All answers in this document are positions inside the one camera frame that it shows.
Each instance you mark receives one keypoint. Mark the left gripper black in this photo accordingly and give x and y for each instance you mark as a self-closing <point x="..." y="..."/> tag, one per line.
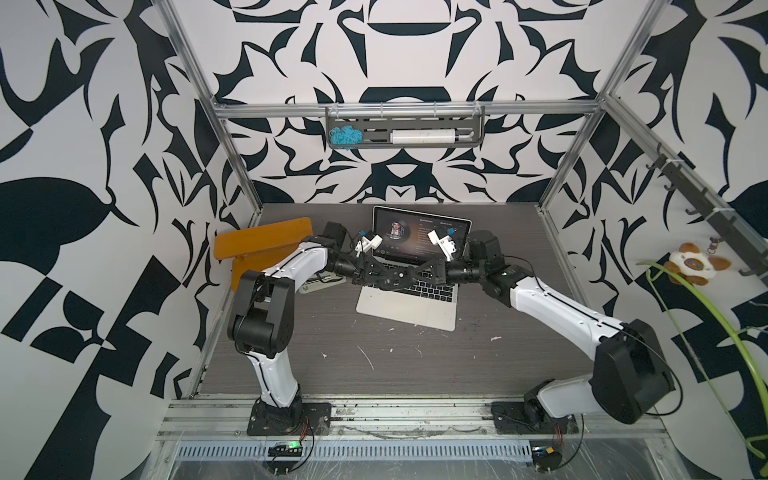
<point x="372" y="271"/>

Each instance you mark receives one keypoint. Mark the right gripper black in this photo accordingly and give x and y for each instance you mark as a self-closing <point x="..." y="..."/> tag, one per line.
<point x="434" y="271"/>

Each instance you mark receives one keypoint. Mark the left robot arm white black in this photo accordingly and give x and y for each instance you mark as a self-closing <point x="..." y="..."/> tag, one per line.
<point x="261" y="322"/>

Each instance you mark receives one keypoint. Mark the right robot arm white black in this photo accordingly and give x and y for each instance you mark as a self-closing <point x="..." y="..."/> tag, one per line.
<point x="630" y="375"/>

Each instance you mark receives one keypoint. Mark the silver laptop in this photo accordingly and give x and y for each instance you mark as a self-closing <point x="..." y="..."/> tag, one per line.
<point x="405" y="240"/>

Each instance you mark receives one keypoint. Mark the beige black stapler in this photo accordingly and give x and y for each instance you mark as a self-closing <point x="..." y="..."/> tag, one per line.
<point x="319" y="281"/>

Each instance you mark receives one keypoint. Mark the white roll on shelf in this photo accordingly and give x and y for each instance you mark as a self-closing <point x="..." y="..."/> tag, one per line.
<point x="423" y="137"/>

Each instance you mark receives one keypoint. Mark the orange lower board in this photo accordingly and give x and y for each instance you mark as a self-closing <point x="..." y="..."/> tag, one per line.
<point x="253" y="262"/>

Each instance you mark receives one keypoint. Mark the orange board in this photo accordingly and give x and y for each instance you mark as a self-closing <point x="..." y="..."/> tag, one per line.
<point x="253" y="262"/>
<point x="241" y="243"/>

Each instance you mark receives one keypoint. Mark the teal scrubber ball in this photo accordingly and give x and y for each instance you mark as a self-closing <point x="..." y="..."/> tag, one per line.
<point x="345" y="136"/>

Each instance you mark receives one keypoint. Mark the orange upper board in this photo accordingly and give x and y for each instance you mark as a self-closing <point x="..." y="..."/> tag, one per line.
<point x="241" y="243"/>

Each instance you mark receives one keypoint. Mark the left controller board green LED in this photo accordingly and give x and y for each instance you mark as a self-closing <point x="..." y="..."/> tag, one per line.
<point x="292" y="449"/>

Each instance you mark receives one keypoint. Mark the right round black controller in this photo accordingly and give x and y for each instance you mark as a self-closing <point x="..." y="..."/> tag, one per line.
<point x="546" y="459"/>

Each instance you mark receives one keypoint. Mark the green hoop tube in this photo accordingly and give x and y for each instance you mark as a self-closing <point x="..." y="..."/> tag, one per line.
<point x="653" y="272"/>

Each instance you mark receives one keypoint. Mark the brown white plush toy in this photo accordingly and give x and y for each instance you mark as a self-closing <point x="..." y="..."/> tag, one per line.
<point x="695" y="266"/>

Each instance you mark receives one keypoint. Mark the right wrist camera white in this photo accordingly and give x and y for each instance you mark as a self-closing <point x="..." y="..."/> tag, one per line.
<point x="445" y="243"/>

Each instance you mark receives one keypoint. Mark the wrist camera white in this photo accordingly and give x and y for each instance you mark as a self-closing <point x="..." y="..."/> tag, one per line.
<point x="445" y="243"/>
<point x="363" y="244"/>

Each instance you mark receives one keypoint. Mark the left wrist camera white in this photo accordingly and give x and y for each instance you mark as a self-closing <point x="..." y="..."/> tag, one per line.
<point x="363" y="244"/>

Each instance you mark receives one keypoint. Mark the grey wall shelf rack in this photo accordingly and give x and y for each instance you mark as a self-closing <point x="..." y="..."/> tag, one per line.
<point x="377" y="122"/>

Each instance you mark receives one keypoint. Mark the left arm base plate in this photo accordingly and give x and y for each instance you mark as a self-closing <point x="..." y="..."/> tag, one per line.
<point x="267" y="420"/>

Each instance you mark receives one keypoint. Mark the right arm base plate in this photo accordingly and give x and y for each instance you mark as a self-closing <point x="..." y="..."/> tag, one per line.
<point x="528" y="417"/>

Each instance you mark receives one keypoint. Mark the black hook rail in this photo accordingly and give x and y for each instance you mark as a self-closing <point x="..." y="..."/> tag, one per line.
<point x="705" y="204"/>

